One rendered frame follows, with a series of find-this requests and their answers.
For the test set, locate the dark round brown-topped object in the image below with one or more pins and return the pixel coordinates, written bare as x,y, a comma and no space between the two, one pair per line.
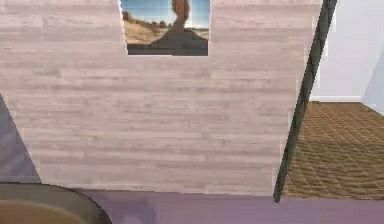
50,205

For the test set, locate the desert landscape wall picture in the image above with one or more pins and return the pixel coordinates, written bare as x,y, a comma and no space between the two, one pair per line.
166,30

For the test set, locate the dark grey door frame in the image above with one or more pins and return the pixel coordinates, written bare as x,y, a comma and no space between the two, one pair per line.
306,93

